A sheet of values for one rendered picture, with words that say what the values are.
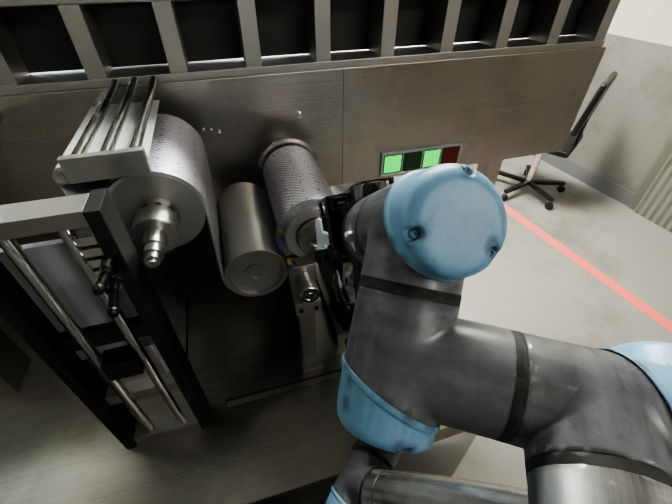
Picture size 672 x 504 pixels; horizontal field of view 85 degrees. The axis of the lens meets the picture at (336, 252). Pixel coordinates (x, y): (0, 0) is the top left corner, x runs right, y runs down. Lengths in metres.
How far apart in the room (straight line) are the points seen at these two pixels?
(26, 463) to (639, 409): 0.97
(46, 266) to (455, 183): 0.50
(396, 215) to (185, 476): 0.71
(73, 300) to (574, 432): 0.58
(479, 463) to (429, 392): 1.61
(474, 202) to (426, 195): 0.03
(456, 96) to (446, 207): 0.86
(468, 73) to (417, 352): 0.90
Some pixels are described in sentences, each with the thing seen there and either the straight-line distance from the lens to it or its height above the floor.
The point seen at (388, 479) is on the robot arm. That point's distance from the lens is 0.59.
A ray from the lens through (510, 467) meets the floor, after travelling 1.90.
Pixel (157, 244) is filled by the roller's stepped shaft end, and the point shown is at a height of 1.35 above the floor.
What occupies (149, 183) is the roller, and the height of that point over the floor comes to 1.39.
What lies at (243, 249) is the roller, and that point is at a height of 1.23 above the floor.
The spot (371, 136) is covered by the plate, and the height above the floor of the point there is 1.27.
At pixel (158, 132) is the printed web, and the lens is 0.73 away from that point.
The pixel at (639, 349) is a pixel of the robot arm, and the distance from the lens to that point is 0.50.
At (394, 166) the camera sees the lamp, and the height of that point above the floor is 1.18.
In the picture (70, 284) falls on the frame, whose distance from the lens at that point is 0.60.
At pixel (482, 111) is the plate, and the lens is 1.14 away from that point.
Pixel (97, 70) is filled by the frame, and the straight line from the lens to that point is 0.91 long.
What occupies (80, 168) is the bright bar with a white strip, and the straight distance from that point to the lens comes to 0.58.
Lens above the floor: 1.67
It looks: 41 degrees down
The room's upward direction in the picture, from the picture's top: straight up
